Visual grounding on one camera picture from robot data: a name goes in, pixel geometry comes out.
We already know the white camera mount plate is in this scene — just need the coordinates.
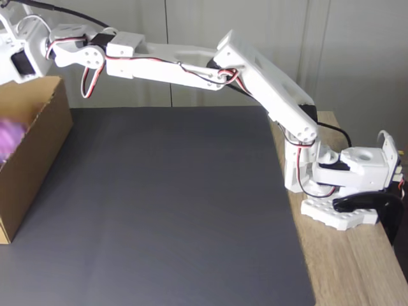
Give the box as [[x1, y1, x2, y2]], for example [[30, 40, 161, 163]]
[[0, 0, 34, 45]]

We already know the black camera cable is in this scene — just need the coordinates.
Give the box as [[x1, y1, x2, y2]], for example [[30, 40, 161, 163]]
[[6, 0, 352, 150]]

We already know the dark grey table mat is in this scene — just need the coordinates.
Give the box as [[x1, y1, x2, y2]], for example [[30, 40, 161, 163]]
[[0, 106, 316, 306]]

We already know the white panelled cabinet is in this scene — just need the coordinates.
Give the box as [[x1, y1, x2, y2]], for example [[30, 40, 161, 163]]
[[0, 0, 408, 112]]

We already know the pink purple bumpy ball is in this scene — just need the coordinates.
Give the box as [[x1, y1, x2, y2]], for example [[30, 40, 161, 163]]
[[0, 119, 27, 164]]

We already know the brown cardboard box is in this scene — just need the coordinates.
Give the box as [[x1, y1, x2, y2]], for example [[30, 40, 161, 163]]
[[0, 75, 73, 245]]

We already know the black table clamp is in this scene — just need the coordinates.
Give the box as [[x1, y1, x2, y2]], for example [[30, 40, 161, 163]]
[[332, 191, 403, 246]]

